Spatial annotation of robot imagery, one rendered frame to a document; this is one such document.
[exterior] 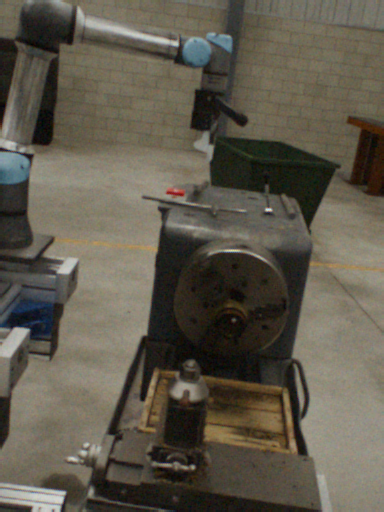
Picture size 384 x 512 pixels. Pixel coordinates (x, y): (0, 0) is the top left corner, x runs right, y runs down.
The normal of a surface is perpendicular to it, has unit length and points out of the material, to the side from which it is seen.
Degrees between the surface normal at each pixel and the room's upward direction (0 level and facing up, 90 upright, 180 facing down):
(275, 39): 90
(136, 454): 0
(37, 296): 90
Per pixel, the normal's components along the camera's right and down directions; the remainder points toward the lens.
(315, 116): 0.10, 0.33
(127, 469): 0.13, -0.94
